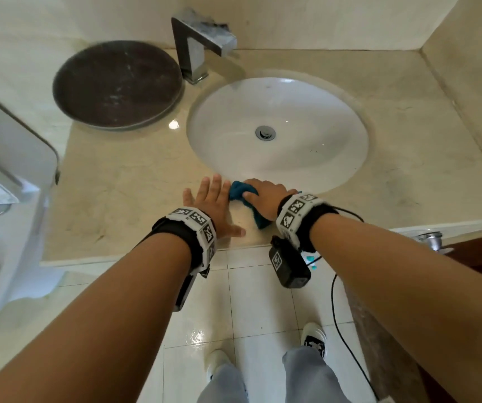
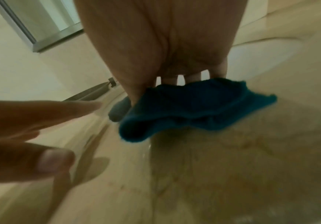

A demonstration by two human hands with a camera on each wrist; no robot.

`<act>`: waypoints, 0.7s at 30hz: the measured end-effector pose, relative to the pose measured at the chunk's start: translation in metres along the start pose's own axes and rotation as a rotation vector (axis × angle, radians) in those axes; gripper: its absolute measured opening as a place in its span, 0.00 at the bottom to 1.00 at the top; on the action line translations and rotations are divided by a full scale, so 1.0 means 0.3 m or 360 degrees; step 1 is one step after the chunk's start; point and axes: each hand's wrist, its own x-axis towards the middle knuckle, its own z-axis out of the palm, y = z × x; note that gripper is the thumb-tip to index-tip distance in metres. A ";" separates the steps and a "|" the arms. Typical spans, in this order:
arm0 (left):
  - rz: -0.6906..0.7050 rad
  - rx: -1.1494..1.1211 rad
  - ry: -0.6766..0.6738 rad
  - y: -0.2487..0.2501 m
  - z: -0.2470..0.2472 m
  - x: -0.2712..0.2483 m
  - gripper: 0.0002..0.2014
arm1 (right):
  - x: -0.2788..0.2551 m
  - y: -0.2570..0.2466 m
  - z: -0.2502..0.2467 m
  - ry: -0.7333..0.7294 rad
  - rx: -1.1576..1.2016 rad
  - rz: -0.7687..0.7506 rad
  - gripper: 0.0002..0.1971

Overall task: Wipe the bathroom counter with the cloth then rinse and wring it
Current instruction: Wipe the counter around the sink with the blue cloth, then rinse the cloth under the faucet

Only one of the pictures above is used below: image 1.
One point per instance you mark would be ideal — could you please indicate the white ceramic sink basin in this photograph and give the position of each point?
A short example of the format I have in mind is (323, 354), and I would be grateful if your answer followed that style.
(287, 163)

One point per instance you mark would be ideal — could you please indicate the person's right shoe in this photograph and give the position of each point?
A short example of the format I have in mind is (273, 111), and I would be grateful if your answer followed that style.
(314, 335)

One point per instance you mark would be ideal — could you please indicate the round dark brown tray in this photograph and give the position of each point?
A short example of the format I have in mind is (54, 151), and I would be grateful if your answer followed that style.
(115, 83)

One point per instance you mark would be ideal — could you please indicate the grey stone door jamb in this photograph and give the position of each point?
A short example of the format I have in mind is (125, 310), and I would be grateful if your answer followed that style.
(379, 356)

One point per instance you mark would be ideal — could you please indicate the person's right hand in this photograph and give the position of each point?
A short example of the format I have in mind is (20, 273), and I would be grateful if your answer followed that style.
(268, 197)

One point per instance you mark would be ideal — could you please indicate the left marker wristband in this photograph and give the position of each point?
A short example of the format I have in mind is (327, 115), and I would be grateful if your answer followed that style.
(194, 230)

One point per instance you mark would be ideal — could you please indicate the person's left hand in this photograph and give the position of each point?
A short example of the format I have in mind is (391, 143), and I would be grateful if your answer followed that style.
(211, 209)

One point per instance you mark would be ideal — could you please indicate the person's left forearm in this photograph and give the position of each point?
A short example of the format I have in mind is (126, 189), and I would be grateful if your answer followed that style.
(89, 331)

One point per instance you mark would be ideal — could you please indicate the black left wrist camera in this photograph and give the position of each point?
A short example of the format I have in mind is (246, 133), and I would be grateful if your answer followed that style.
(184, 293)

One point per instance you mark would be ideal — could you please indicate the right marker wristband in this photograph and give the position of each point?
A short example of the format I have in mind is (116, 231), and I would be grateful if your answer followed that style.
(299, 214)

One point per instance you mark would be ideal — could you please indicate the person's right forearm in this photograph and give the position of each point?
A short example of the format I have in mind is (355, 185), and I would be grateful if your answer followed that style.
(425, 297)

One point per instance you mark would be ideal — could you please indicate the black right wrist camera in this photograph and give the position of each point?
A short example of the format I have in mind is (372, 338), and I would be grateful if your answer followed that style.
(289, 264)

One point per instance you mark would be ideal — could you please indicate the person's left shoe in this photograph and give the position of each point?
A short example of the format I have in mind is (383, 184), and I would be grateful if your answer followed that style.
(217, 360)

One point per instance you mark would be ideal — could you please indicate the chrome sink drain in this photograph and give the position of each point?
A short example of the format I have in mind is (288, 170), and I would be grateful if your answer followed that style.
(265, 132)

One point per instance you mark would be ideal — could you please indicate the marker wristband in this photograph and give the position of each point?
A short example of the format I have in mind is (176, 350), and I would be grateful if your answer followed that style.
(299, 214)
(194, 230)

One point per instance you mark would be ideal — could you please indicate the person's grey trousers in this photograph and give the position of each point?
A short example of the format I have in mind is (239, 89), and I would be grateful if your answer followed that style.
(308, 377)

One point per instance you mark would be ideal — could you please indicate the small white blue bottle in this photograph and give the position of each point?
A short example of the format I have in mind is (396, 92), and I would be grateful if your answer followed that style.
(312, 264)

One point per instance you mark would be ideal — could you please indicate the person's shoe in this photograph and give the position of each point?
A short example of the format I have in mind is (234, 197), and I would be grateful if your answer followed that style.
(217, 360)
(314, 335)

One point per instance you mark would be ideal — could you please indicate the beige marble sink countertop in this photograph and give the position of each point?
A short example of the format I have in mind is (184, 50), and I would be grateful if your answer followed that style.
(119, 184)

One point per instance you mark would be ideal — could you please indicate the teal cleaning cloth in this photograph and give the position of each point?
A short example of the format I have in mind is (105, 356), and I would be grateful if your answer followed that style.
(236, 190)

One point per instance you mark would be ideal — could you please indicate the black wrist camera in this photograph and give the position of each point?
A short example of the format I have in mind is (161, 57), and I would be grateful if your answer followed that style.
(184, 293)
(289, 264)

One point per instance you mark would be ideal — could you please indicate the white toilet tank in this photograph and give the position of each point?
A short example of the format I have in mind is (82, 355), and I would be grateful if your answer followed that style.
(10, 134)

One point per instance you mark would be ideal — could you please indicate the chrome faucet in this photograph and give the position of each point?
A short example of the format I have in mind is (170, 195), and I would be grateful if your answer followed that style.
(192, 50)

